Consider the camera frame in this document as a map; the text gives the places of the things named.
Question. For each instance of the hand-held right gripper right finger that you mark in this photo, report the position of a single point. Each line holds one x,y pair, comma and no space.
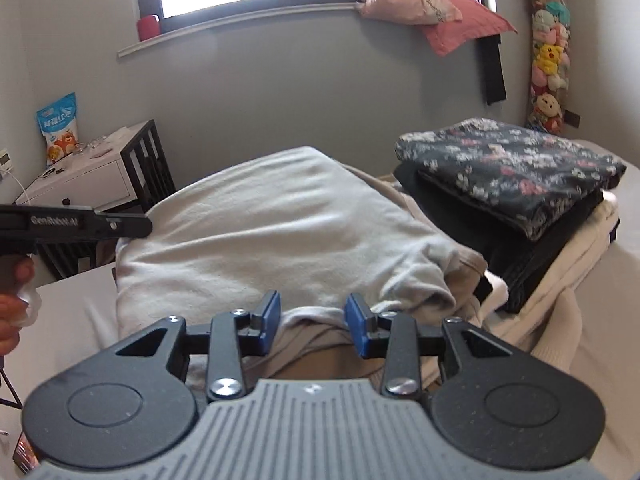
356,325

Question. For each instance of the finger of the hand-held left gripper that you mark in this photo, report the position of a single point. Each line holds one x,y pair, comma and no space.
130,225

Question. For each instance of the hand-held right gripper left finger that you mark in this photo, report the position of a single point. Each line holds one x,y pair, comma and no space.
272,320

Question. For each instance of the light grey shirt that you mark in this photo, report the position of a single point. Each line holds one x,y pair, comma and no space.
275,230

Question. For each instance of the person's left hand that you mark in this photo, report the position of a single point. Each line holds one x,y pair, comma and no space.
10,320

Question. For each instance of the beige folded garment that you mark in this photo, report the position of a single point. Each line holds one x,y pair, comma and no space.
320,355

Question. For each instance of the small black device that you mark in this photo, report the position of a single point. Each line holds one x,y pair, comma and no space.
51,172

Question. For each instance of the clear plastic packet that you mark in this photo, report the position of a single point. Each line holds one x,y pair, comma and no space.
95,146

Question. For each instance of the blue snack bag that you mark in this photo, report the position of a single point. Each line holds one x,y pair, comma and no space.
57,130

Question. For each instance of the black tripod leg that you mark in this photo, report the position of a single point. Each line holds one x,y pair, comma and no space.
10,385

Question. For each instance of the black folded garment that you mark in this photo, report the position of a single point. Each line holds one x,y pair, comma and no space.
525,255

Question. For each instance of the red cup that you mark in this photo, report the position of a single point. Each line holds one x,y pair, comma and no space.
149,28

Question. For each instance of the cream knitted blanket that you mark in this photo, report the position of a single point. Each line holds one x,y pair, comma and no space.
555,330

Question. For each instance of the dark floral folded garment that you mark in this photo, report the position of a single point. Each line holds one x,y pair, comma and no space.
510,170

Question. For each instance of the white windowsill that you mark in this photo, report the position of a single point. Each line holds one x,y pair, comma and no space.
225,22

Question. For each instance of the white folded cloth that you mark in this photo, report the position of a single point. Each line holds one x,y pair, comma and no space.
585,250

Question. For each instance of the white bed sheet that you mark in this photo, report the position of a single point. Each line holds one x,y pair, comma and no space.
615,310

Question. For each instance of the pink pillow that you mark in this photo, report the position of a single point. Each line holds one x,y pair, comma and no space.
470,25

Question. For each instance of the pale pink quilt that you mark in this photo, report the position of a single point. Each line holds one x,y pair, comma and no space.
400,2

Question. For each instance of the hanging column of plush toys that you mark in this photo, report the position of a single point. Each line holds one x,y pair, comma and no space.
547,60

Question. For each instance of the white nightstand with black frame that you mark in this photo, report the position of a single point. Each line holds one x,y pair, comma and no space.
85,180

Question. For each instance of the white wall device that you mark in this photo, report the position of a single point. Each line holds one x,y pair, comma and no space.
4,157

